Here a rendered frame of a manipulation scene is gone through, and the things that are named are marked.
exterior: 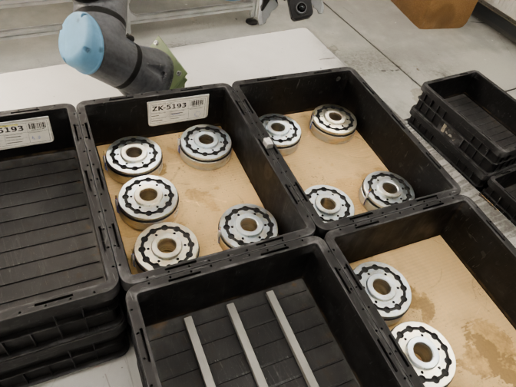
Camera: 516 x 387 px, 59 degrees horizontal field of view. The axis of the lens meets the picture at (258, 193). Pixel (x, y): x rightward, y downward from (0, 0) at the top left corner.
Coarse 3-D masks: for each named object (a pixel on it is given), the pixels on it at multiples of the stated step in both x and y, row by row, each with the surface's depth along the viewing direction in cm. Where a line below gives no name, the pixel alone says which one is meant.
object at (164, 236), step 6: (162, 234) 73; (168, 234) 73; (156, 240) 72; (162, 240) 73; (174, 240) 73; (180, 240) 73; (156, 246) 71; (180, 246) 72; (156, 252) 71; (174, 252) 71; (180, 252) 72; (162, 258) 70; (168, 258) 70
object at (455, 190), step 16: (256, 80) 94; (272, 80) 95; (288, 80) 97; (240, 96) 90; (400, 128) 90; (416, 144) 87; (432, 160) 85; (288, 176) 77; (448, 176) 82; (304, 192) 75; (448, 192) 80; (384, 208) 75; (400, 208) 75; (320, 224) 71; (336, 224) 71
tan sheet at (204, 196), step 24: (168, 144) 92; (168, 168) 88; (192, 168) 89; (240, 168) 91; (192, 192) 85; (216, 192) 85; (240, 192) 86; (120, 216) 79; (192, 216) 81; (216, 216) 82; (216, 240) 78
